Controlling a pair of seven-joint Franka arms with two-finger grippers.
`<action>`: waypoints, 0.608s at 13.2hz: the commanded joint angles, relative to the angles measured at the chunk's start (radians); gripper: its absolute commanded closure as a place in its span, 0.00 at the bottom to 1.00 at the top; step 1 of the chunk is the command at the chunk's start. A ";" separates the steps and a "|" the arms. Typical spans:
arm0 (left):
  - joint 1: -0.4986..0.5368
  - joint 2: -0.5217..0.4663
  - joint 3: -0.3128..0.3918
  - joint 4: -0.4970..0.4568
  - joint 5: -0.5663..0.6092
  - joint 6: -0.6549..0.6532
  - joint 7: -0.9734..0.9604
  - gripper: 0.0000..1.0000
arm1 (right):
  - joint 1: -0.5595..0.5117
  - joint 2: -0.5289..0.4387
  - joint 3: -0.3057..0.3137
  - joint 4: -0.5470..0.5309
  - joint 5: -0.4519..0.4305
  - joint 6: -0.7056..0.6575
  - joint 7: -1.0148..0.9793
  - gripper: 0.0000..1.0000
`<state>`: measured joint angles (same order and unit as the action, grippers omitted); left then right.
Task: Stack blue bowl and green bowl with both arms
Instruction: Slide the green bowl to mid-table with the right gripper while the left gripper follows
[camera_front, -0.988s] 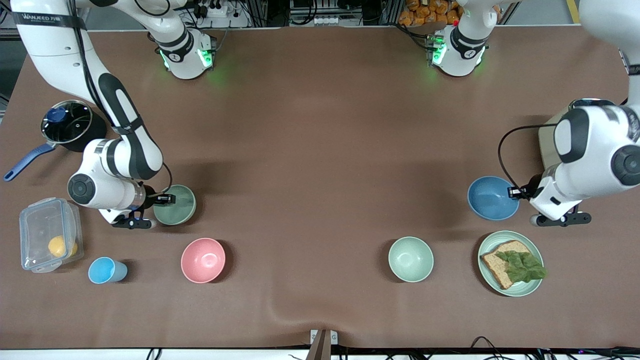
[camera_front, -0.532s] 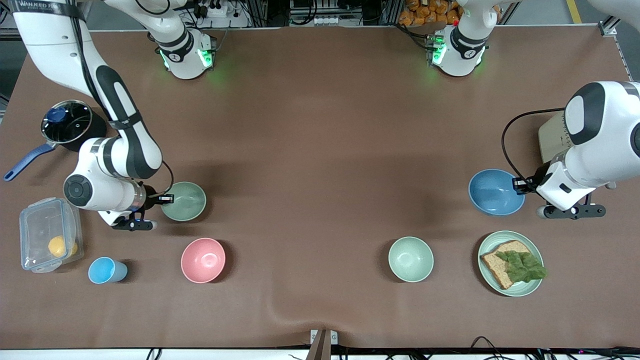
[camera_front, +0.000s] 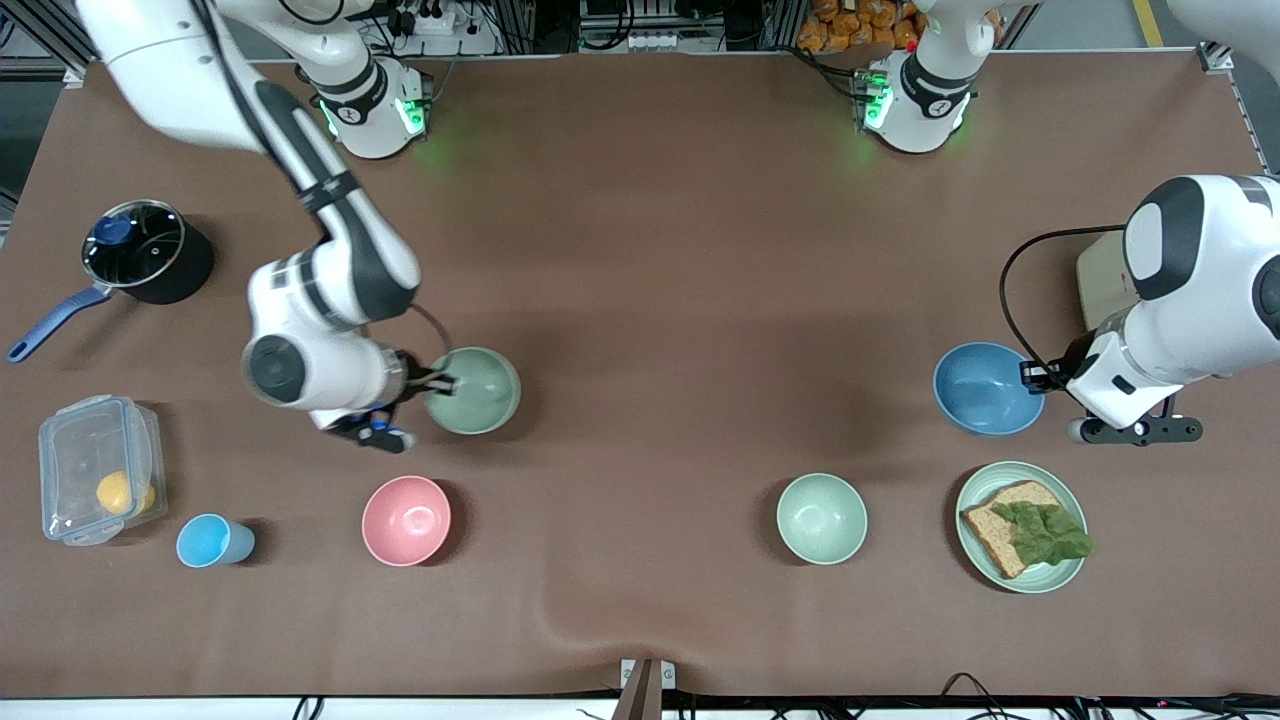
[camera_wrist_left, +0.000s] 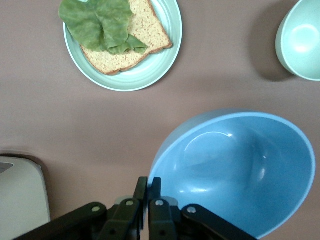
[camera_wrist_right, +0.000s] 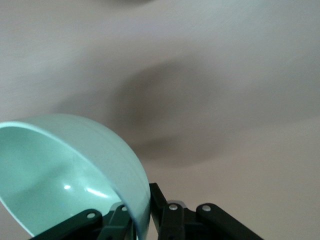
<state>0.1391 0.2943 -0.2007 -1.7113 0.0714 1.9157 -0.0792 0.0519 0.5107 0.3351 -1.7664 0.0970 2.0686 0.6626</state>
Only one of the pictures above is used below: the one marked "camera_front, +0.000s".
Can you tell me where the sage green bowl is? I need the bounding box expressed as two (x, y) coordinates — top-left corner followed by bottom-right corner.
(424, 347), (522, 436)

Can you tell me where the blue bowl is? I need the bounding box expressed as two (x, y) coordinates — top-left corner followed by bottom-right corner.
(933, 342), (1046, 437)

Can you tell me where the pink bowl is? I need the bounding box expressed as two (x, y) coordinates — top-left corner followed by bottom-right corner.
(362, 476), (453, 568)

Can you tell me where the pale mint bowl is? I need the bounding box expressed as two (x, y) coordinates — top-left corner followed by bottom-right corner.
(777, 473), (869, 566)

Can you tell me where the beige cutting board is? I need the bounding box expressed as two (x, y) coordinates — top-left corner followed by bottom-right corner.
(1076, 228), (1141, 331)

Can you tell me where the light green plate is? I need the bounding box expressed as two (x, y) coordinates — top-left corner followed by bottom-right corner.
(955, 461), (1088, 595)

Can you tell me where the green lettuce leaf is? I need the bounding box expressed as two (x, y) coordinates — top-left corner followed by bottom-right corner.
(990, 500), (1094, 568)

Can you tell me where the brown bread slice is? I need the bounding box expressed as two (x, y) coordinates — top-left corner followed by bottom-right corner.
(960, 480), (1063, 581)

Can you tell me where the blue cup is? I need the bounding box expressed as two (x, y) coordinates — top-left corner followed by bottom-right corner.
(176, 514), (256, 569)

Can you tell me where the glass lid with blue knob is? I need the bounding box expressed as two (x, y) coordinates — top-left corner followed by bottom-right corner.
(82, 200), (187, 289)

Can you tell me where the yellow fruit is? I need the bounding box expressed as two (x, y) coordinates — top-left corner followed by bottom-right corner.
(96, 471), (157, 517)

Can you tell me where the white power strip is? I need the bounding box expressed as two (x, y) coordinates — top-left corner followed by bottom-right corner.
(385, 5), (501, 57)

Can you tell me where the clear plastic lidded container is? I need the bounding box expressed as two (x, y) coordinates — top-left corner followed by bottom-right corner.
(38, 396), (168, 547)

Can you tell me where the metal table clamp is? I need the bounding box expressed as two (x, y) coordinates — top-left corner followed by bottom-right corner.
(612, 657), (677, 720)

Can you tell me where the pile of orange snack bags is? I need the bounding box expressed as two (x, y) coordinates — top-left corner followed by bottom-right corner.
(797, 0), (1001, 53)

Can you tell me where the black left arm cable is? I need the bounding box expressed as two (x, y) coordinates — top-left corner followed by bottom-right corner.
(1000, 225), (1127, 386)

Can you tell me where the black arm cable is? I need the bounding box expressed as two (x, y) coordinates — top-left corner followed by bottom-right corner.
(1000, 225), (1127, 386)
(195, 0), (456, 371)

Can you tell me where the black pot with blue handle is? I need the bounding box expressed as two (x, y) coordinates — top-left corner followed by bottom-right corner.
(7, 200), (215, 363)

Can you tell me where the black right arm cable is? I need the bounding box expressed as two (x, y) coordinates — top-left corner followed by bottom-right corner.
(195, 0), (456, 371)

